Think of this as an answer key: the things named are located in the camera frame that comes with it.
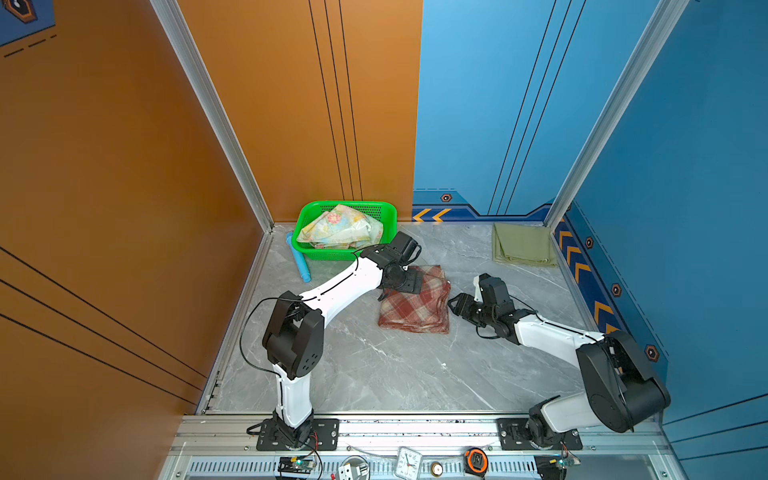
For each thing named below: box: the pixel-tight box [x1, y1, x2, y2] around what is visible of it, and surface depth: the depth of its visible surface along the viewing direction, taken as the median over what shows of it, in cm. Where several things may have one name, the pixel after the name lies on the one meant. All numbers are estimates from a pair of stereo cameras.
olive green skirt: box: [492, 222, 557, 267], surface depth 112 cm
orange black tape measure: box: [463, 447, 489, 479], surface depth 69 cm
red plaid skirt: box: [378, 265, 451, 335], surface depth 93 cm
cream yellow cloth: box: [296, 204, 384, 250], surface depth 114 cm
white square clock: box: [395, 446, 423, 480], surface depth 70 cm
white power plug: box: [338, 455, 371, 480], surface depth 64 cm
